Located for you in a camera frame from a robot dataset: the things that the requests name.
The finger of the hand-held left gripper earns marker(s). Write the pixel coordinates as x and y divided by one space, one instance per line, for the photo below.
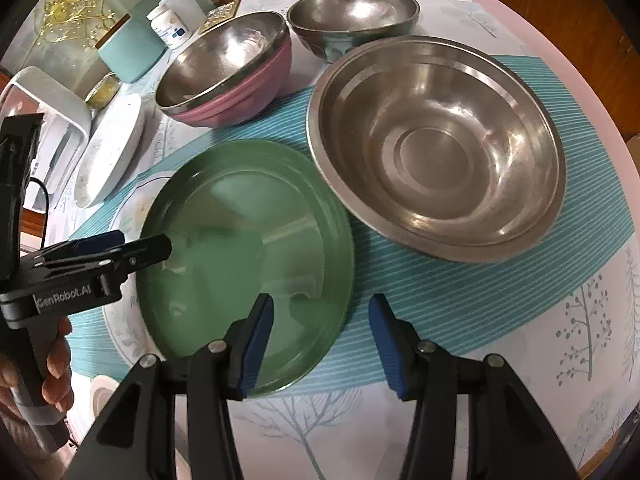
95 242
150 250

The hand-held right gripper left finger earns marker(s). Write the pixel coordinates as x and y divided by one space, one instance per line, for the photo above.
255 345

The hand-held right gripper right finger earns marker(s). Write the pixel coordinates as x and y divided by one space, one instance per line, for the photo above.
387 345

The green plate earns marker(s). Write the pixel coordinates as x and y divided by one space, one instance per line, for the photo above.
240 220

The large steel bowl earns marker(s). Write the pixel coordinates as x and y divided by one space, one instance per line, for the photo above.
435 155

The pink steel bowl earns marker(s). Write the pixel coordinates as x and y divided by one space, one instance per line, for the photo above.
225 60

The person's left hand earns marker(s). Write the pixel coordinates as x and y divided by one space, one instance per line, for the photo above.
59 360

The glass jar with yellow contents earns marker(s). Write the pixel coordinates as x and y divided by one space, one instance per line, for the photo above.
102 92

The white appliance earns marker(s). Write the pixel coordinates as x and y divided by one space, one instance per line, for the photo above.
45 100

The printed tablecloth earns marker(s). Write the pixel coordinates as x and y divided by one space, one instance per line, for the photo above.
550 310

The teal container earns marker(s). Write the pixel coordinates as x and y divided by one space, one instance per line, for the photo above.
132 50

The white pill bottle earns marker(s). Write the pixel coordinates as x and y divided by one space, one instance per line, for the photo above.
170 27

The gold patterned coaster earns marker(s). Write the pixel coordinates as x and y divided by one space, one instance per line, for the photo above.
220 17

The clear squeeze bottle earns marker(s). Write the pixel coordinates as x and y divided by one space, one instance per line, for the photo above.
185 5

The dark steel bowl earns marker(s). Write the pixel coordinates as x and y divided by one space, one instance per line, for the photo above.
350 15

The wooden cabinet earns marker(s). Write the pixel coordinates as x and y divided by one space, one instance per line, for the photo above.
575 10

